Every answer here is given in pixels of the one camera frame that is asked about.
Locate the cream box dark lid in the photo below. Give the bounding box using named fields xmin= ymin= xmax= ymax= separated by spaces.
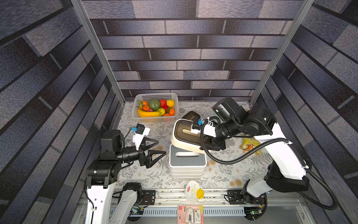
xmin=171 ymin=119 xmax=206 ymax=154
xmin=182 ymin=111 xmax=201 ymax=121

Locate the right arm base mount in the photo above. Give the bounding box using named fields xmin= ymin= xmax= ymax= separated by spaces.
xmin=224 ymin=189 xmax=267 ymax=206

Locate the aluminium rail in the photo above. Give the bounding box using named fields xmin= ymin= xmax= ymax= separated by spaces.
xmin=81 ymin=187 xmax=305 ymax=208

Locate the instant noodle cup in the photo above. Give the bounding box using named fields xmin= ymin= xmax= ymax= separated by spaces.
xmin=185 ymin=180 xmax=204 ymax=202

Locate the orange toy fruit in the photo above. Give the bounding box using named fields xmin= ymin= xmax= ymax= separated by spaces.
xmin=169 ymin=108 xmax=175 ymax=116

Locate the white box grey lid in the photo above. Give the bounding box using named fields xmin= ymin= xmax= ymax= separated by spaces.
xmin=170 ymin=170 xmax=204 ymax=175
xmin=169 ymin=144 xmax=207 ymax=170
xmin=169 ymin=167 xmax=205 ymax=171

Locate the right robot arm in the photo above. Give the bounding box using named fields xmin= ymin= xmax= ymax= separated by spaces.
xmin=200 ymin=97 xmax=309 ymax=198

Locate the yellow toy banana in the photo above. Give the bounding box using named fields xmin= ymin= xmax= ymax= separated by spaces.
xmin=137 ymin=109 xmax=161 ymax=117

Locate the yellow toy pepper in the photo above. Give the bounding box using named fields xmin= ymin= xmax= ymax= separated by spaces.
xmin=167 ymin=100 xmax=175 ymax=107

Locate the yellow-green toy lemon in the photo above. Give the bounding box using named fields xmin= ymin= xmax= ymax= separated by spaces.
xmin=157 ymin=107 xmax=166 ymax=116

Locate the red toy pepper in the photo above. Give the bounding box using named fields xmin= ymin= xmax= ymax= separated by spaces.
xmin=159 ymin=99 xmax=167 ymax=107

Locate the pink packaged item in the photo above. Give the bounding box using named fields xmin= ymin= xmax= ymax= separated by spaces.
xmin=177 ymin=205 xmax=205 ymax=224

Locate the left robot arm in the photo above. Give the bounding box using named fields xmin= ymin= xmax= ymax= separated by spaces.
xmin=84 ymin=130 xmax=167 ymax=224

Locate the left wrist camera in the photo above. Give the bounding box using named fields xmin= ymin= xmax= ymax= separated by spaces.
xmin=131 ymin=123 xmax=150 ymax=151

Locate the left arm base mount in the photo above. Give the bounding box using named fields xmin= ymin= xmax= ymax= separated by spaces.
xmin=136 ymin=190 xmax=157 ymax=207

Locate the black corrugated cable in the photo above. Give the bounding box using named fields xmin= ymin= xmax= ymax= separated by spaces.
xmin=200 ymin=116 xmax=337 ymax=211

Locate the white plastic fruit basket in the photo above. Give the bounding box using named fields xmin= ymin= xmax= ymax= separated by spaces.
xmin=132 ymin=93 xmax=179 ymax=122

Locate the snack bag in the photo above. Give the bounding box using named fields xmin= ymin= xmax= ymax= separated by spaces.
xmin=241 ymin=137 xmax=260 ymax=153

